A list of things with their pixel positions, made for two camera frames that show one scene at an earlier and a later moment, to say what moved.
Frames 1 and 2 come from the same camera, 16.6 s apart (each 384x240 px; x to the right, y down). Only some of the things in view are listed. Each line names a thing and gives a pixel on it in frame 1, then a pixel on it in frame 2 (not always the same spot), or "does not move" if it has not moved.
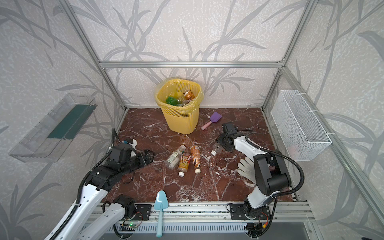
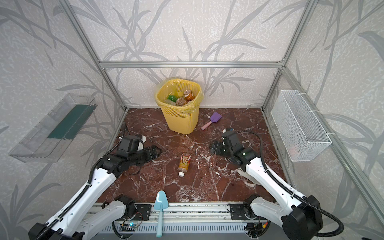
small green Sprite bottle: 171,100 does not move
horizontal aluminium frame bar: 191,64 does not move
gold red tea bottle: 184,164 does not move
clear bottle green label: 172,162 to 170,102
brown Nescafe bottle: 189,95 does not move
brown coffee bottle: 195,153 to 181,101
